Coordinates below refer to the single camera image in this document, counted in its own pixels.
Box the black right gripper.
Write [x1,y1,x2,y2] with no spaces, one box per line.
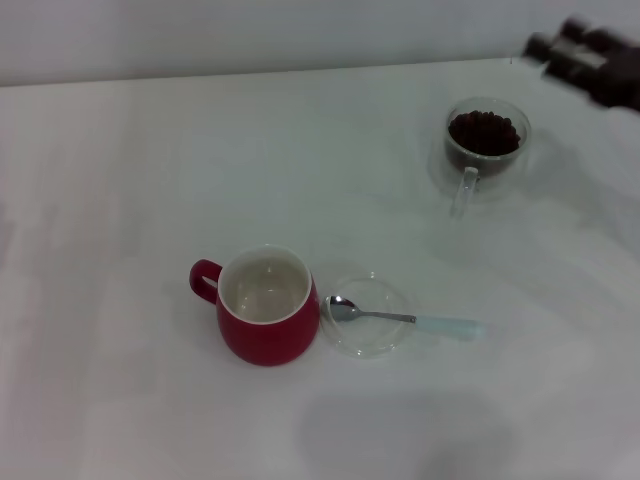
[521,17,640,112]

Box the blue-handled metal spoon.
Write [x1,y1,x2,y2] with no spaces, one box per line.
[328,294,488,342]

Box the small clear glass saucer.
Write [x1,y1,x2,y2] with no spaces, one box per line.
[319,270,413,360]

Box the red ceramic mug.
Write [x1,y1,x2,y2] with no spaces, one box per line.
[188,243,320,368]

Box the pile of coffee beans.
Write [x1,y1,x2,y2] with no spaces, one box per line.
[448,110,521,157]

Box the clear glass cup with handle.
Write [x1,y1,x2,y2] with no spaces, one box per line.
[443,96,532,219]

